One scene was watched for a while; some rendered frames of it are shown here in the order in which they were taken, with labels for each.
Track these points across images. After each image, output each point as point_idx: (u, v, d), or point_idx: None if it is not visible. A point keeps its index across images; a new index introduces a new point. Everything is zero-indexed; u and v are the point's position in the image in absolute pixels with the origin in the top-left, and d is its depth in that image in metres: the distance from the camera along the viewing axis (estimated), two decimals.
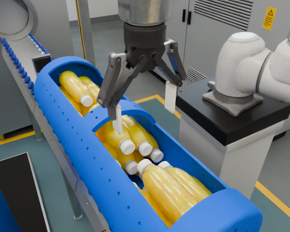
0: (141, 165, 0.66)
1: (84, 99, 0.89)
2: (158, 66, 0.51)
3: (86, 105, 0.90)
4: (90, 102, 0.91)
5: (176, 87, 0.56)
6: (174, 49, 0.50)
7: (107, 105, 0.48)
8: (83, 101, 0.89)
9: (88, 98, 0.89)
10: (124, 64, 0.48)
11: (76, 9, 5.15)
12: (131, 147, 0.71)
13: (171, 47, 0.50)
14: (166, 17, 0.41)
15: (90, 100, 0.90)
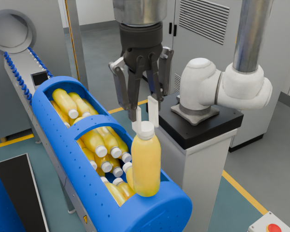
0: (143, 127, 0.57)
1: (71, 113, 1.12)
2: (148, 71, 0.50)
3: (72, 117, 1.14)
4: (76, 115, 1.14)
5: (159, 102, 0.55)
6: (169, 56, 0.50)
7: (129, 108, 0.51)
8: (70, 114, 1.12)
9: (74, 112, 1.13)
10: (127, 67, 0.49)
11: None
12: (104, 152, 0.94)
13: (166, 53, 0.50)
14: (162, 16, 0.41)
15: (76, 113, 1.14)
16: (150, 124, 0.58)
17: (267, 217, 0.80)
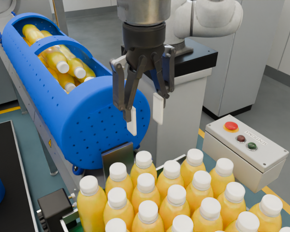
0: (142, 157, 0.63)
1: None
2: (152, 70, 0.51)
3: None
4: None
5: (164, 99, 0.56)
6: (172, 55, 0.50)
7: (124, 108, 0.51)
8: None
9: None
10: (128, 66, 0.49)
11: (67, 1, 5.37)
12: (65, 67, 0.92)
13: (169, 52, 0.50)
14: (165, 17, 0.41)
15: None
16: (148, 153, 0.64)
17: (225, 118, 0.77)
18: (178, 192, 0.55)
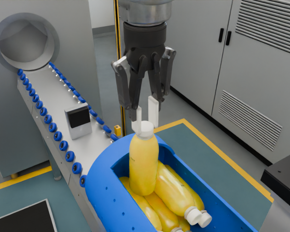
0: None
1: None
2: (150, 71, 0.51)
3: (144, 129, 0.57)
4: (149, 125, 0.58)
5: (159, 102, 0.56)
6: (171, 57, 0.50)
7: (130, 107, 0.51)
8: None
9: (142, 121, 0.59)
10: (130, 66, 0.49)
11: None
12: None
13: (169, 54, 0.50)
14: (166, 17, 0.41)
15: (148, 123, 0.59)
16: None
17: None
18: None
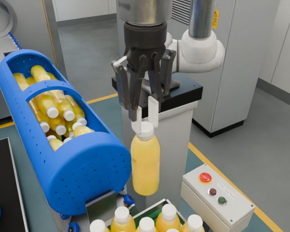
0: (120, 214, 0.69)
1: None
2: (151, 71, 0.50)
3: (144, 130, 0.57)
4: (148, 125, 0.58)
5: (159, 102, 0.56)
6: (171, 57, 0.50)
7: (130, 107, 0.51)
8: None
9: (142, 122, 0.59)
10: (130, 66, 0.49)
11: (65, 10, 5.43)
12: (55, 113, 0.98)
13: (169, 54, 0.50)
14: (167, 17, 0.41)
15: (148, 123, 0.59)
16: (126, 210, 0.70)
17: (201, 168, 0.84)
18: None
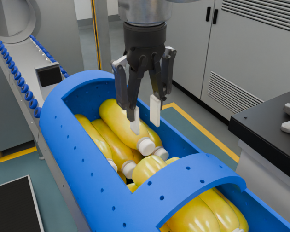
0: None
1: None
2: (151, 70, 0.51)
3: None
4: None
5: (161, 101, 0.56)
6: (171, 56, 0.50)
7: (127, 107, 0.51)
8: None
9: None
10: (129, 66, 0.49)
11: (80, 8, 4.82)
12: None
13: (169, 53, 0.50)
14: (166, 17, 0.41)
15: None
16: None
17: None
18: None
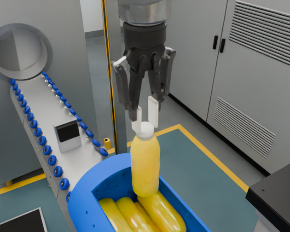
0: None
1: None
2: (150, 71, 0.51)
3: None
4: None
5: (159, 102, 0.56)
6: (171, 57, 0.50)
7: (130, 107, 0.51)
8: None
9: None
10: (130, 66, 0.49)
11: (84, 21, 4.85)
12: None
13: (168, 54, 0.50)
14: (166, 17, 0.41)
15: None
16: None
17: None
18: None
